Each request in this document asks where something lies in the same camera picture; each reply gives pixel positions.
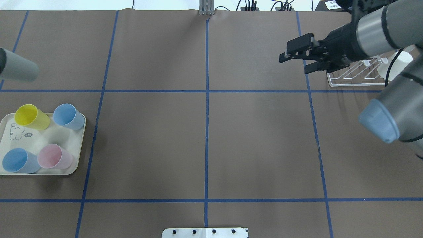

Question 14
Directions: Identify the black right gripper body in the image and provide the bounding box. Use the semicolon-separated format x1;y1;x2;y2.
287;22;361;72

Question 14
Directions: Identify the yellow plastic cup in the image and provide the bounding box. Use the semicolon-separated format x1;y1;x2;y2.
14;104;50;131

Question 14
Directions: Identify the grey plastic cup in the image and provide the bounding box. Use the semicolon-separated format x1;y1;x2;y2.
0;47;39;82

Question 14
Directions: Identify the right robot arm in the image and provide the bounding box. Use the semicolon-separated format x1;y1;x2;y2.
279;0;423;158

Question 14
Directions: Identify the blue plastic cup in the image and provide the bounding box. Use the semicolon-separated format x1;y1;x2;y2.
2;148;41;173
53;103;86;131

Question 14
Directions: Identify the pink plastic cup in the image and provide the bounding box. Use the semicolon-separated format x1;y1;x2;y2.
37;144;73;169

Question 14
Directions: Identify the cream plastic tray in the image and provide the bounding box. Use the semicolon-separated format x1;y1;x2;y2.
0;113;85;175

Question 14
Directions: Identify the aluminium frame post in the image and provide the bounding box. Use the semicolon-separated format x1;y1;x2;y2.
199;0;215;16

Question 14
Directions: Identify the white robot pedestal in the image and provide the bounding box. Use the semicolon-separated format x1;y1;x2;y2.
161;227;249;238

